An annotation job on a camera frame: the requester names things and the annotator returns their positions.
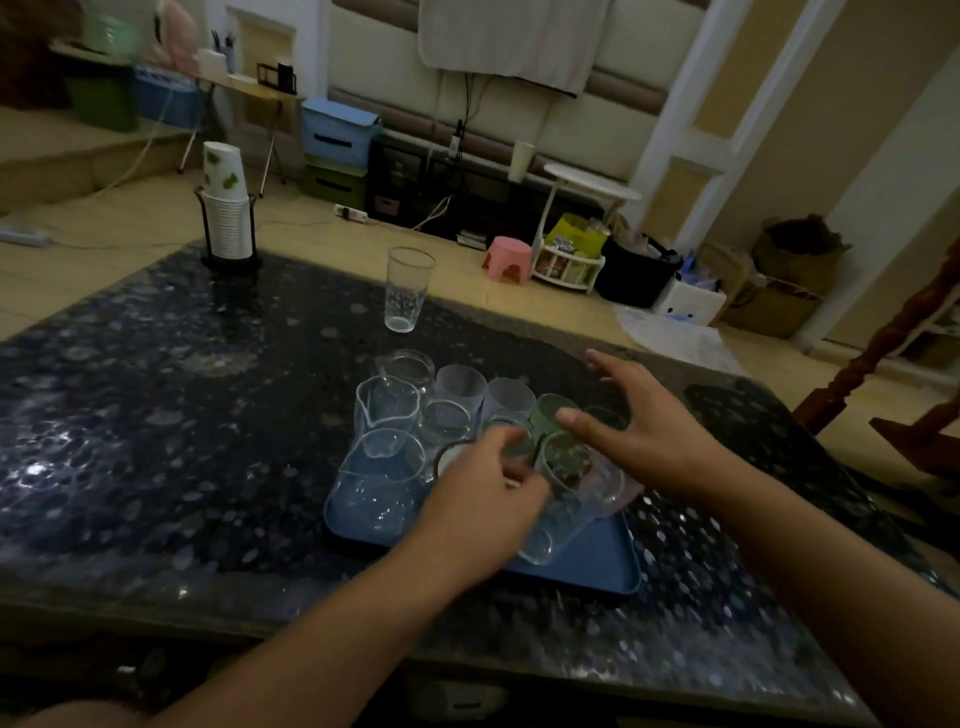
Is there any person's right hand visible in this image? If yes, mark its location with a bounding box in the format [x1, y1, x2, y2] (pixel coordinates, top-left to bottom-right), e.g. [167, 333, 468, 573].
[555, 348, 732, 505]

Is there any person's left hand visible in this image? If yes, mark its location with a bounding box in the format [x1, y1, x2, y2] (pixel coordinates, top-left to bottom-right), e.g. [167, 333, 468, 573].
[407, 426, 553, 595]

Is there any clear plastic cup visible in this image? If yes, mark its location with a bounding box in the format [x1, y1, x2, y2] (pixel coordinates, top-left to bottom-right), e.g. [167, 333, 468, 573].
[516, 430, 645, 568]

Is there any person's right forearm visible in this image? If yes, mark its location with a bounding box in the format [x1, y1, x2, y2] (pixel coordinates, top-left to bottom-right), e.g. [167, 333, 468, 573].
[697, 453, 960, 728]

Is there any person's left forearm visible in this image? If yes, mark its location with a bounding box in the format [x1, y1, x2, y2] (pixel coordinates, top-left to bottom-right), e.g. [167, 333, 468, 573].
[15, 536, 485, 728]

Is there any short clear glass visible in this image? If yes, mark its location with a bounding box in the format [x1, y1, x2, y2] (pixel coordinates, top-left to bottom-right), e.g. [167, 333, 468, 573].
[417, 399, 475, 460]
[480, 415, 538, 465]
[374, 348, 437, 400]

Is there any green plastic cup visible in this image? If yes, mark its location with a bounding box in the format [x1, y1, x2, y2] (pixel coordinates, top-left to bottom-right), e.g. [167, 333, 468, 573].
[528, 393, 581, 442]

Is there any frosted plastic cup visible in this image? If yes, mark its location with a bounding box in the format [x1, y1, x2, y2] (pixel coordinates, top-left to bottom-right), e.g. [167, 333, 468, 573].
[483, 376, 538, 426]
[434, 364, 489, 423]

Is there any white rimmed cup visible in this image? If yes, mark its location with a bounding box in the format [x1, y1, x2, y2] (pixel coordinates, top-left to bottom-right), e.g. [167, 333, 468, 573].
[432, 439, 478, 483]

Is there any blue plastic tray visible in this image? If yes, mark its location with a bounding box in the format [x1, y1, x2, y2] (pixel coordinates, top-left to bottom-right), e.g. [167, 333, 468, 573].
[324, 427, 645, 597]

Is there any clear plastic sheet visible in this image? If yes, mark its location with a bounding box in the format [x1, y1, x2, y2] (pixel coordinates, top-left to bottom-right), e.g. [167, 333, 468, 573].
[613, 303, 750, 378]

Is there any large clear glass pitcher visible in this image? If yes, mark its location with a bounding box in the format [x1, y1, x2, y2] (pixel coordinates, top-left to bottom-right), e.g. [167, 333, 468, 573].
[323, 428, 428, 548]

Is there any black bag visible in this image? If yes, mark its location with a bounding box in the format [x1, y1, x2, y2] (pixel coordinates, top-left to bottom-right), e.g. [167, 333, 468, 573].
[594, 234, 684, 309]

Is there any white storage box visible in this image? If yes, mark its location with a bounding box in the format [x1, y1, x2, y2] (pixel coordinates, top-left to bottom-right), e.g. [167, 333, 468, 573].
[651, 276, 729, 327]

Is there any white storage rack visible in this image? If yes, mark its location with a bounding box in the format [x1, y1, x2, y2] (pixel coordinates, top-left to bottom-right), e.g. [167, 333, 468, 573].
[531, 238, 607, 295]

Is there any small clear glass pitcher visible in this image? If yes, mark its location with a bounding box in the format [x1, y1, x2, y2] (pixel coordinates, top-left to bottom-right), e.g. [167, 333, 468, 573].
[353, 374, 422, 459]

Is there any pink plastic stool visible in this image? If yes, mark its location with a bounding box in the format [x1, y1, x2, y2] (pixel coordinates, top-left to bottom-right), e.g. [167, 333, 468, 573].
[481, 236, 534, 287]

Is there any yellow green bag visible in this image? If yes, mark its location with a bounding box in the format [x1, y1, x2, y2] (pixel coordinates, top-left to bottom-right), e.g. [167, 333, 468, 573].
[544, 213, 612, 260]

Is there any brown cardboard box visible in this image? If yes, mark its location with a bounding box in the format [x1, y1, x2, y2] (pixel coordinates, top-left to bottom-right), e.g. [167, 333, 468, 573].
[720, 274, 823, 340]

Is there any tall clear drinking glass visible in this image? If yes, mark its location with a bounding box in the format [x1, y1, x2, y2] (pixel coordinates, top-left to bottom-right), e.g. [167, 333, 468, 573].
[383, 246, 438, 335]

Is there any white round side table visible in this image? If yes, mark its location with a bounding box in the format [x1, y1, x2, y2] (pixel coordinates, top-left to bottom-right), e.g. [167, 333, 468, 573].
[531, 162, 644, 260]

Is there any brown basket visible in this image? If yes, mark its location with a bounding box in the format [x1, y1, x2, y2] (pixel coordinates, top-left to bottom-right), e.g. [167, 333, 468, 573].
[752, 213, 854, 297]

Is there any black media cabinet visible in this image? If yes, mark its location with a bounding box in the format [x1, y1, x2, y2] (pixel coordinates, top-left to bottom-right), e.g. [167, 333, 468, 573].
[365, 132, 605, 252]

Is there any red wooden chair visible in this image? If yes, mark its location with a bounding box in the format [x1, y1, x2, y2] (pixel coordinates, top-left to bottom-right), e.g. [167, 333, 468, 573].
[792, 238, 960, 481]

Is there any green storage box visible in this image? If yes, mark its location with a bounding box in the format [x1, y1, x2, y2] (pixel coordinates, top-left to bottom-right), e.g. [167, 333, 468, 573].
[302, 156, 370, 211]

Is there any black cup holder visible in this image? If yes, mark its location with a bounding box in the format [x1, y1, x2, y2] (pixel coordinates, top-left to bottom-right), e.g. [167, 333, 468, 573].
[193, 186, 264, 277]

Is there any blue storage box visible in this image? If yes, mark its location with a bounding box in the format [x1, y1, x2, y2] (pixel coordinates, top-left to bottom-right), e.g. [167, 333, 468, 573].
[300, 96, 382, 171]

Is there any white hanging cloth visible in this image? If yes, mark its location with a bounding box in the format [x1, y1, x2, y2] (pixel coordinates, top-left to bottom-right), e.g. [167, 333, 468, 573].
[417, 0, 612, 99]

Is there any stack of white paper cups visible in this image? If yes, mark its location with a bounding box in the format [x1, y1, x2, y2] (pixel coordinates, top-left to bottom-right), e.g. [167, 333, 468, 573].
[201, 141, 256, 261]

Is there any folding wooden desk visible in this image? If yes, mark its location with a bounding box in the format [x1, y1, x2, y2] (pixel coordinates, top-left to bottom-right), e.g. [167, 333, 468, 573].
[49, 40, 306, 199]

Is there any blue plastic basket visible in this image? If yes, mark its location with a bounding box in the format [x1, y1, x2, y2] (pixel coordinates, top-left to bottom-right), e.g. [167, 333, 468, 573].
[132, 64, 205, 130]

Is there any green plastic bin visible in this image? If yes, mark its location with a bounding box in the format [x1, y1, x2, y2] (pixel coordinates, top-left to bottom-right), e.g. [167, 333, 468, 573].
[63, 69, 141, 134]

